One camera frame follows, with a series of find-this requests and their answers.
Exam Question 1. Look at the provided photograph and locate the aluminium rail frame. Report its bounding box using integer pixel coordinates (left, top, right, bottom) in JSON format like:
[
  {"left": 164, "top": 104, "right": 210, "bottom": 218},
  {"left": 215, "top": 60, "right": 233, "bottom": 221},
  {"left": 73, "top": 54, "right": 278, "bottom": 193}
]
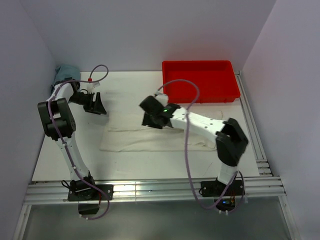
[{"left": 14, "top": 73, "right": 301, "bottom": 240}]

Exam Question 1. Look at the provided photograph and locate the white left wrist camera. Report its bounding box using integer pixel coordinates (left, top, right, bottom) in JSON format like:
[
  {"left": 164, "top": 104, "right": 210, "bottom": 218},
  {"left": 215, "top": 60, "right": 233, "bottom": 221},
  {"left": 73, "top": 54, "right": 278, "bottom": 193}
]
[{"left": 86, "top": 77, "right": 100, "bottom": 94}]

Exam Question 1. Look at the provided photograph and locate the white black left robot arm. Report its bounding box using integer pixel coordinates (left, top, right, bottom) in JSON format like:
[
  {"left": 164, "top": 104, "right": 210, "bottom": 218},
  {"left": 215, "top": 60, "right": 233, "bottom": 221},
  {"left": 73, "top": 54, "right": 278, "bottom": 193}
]
[{"left": 37, "top": 79, "right": 107, "bottom": 200}]

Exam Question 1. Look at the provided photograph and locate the teal folded cloth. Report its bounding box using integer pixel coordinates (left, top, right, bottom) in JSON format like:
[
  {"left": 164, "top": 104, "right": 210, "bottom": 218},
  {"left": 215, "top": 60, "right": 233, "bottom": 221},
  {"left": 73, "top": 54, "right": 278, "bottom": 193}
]
[{"left": 50, "top": 64, "right": 81, "bottom": 94}]

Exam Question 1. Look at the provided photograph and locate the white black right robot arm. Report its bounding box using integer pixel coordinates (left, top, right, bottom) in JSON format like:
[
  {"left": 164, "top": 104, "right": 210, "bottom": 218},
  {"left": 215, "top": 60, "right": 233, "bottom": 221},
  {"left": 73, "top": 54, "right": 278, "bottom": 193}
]
[{"left": 139, "top": 95, "right": 249, "bottom": 195}]

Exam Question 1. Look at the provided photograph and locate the red plastic bin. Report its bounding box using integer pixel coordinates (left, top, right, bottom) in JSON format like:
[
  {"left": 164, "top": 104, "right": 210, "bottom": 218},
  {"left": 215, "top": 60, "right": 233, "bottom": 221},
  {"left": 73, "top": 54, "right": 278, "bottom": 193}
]
[{"left": 162, "top": 60, "right": 241, "bottom": 104}]

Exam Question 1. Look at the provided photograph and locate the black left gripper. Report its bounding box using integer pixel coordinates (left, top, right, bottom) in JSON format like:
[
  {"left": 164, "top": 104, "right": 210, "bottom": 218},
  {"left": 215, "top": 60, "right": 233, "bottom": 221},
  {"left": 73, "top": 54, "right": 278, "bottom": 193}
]
[{"left": 69, "top": 91, "right": 107, "bottom": 115}]

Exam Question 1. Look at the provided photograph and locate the white t shirt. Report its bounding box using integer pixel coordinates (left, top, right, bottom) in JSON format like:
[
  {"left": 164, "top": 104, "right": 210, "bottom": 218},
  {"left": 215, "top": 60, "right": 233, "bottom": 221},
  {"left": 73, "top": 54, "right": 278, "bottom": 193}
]
[{"left": 98, "top": 109, "right": 224, "bottom": 153}]

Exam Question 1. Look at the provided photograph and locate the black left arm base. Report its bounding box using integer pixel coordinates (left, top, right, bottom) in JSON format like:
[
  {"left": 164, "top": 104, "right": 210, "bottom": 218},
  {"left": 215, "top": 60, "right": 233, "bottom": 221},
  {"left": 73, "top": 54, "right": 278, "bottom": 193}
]
[{"left": 61, "top": 180, "right": 114, "bottom": 217}]

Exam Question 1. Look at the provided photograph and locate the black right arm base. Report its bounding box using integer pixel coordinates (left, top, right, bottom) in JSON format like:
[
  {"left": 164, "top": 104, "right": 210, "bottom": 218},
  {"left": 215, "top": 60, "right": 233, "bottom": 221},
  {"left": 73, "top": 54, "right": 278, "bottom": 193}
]
[{"left": 198, "top": 179, "right": 245, "bottom": 211}]

